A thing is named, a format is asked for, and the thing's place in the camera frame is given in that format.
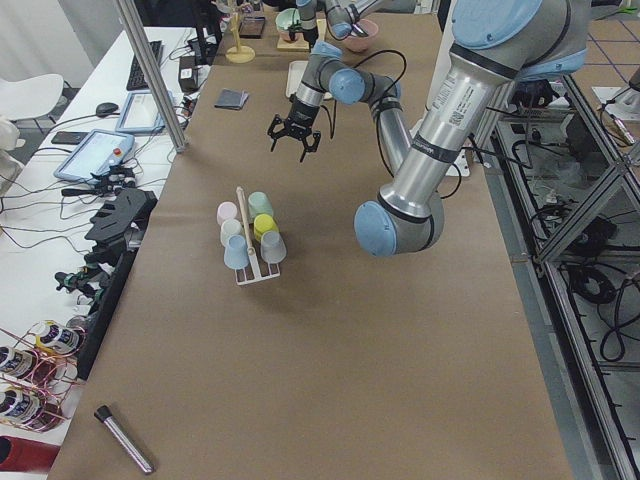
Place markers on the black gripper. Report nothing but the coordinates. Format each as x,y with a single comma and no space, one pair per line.
301,114

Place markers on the green cup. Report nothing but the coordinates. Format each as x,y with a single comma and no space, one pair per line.
259,203

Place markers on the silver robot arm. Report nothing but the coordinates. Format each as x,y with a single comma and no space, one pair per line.
340,19
494,42

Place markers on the white beige tray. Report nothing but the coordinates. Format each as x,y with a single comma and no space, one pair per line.
292,80

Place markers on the yellow cup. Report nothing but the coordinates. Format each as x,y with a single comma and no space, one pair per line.
262,224

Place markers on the pink cup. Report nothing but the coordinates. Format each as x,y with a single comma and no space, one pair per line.
226,210

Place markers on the white cup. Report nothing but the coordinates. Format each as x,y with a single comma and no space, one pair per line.
230,227

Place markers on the grey cup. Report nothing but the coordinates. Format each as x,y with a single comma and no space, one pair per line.
273,248

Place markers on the white cup rack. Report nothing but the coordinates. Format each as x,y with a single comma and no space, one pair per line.
256,270

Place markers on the blue cup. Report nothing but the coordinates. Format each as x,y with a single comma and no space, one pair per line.
236,254

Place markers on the folded grey cloth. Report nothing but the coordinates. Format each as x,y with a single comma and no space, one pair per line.
231,99

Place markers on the wooden cutting board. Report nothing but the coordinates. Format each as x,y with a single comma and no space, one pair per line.
285,43

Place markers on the wooden mug tree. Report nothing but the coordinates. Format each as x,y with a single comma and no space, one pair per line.
238,53

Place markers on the pink ribbed bowl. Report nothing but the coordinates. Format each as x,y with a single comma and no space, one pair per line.
356,43

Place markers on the stacked green bowls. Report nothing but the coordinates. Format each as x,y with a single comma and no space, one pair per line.
288,25

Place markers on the blue teach pendant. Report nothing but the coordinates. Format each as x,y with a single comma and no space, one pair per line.
95,155
139,115

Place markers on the black computer mouse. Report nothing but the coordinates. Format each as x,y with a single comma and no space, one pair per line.
105,109

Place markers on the aluminium frame post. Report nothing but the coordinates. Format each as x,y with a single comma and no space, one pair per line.
135,32

